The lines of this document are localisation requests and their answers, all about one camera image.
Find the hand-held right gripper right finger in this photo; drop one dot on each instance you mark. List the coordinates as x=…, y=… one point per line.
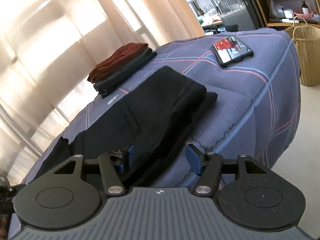
x=195, y=160

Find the wicker basket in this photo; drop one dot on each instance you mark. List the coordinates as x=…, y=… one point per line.
x=305, y=52

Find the black smartphone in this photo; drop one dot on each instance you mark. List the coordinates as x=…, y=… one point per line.
x=232, y=51

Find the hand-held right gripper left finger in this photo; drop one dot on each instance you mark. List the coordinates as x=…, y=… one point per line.
x=122, y=164

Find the glass door cabinet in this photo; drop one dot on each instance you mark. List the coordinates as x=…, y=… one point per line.
x=220, y=2

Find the black pants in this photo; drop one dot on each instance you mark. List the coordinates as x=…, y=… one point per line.
x=155, y=110

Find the dark glass bottle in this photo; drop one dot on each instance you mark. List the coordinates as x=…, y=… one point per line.
x=304, y=6

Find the wooden shelf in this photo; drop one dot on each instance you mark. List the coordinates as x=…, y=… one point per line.
x=285, y=10

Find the blue checked bed blanket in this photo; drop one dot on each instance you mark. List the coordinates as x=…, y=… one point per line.
x=250, y=100

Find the maroon folded cloth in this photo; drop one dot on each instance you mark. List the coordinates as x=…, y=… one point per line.
x=117, y=60

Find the dark grey folded cloth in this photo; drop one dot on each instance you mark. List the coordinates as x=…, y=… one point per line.
x=127, y=73

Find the sheer cream curtain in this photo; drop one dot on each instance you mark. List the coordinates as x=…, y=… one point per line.
x=62, y=42

